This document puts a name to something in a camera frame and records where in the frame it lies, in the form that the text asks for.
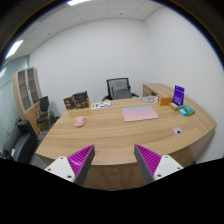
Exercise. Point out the wooden side cabinet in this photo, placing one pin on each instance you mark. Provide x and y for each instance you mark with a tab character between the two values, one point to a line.
151	89

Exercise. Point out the wooden shelf unit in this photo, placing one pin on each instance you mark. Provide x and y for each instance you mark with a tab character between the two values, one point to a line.
26	90

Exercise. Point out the small yellow box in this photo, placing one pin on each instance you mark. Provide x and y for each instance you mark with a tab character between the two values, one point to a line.
173	106

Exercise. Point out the black visitor chair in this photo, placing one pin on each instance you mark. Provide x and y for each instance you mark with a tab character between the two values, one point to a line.
43	104

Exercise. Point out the black mesh office chair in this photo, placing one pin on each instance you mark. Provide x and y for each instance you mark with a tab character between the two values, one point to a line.
113	81

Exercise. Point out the pink and blue mouse pad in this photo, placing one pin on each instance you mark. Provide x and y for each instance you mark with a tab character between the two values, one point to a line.
140	113

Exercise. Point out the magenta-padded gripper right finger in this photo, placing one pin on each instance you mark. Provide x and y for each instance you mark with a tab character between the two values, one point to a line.
166	165

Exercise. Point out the grey backpack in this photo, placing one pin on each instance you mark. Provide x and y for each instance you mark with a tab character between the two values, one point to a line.
120	91

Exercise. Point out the printed paper sheet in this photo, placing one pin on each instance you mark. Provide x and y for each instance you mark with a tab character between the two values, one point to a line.
100	105

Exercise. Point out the pink computer mouse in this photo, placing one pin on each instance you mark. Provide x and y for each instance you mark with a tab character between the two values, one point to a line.
79	121

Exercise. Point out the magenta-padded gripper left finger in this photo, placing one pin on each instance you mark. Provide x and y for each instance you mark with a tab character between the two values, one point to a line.
60	166

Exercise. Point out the black armchair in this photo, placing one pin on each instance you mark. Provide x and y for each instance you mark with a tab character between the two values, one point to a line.
20	141

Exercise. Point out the orange cardboard box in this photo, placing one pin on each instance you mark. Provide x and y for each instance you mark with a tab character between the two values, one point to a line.
164	100

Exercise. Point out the tall brown cardboard box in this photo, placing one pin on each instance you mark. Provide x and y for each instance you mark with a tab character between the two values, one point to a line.
68	103

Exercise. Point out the black open box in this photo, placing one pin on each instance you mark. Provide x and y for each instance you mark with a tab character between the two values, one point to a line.
80	96

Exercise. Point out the small blue box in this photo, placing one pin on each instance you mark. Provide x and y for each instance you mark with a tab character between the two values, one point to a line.
182	112

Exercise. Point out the ceiling light panel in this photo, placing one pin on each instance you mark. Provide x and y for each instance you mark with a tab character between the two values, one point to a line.
76	2
14	49

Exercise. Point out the small green box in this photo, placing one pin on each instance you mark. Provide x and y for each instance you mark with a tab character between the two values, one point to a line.
188	110

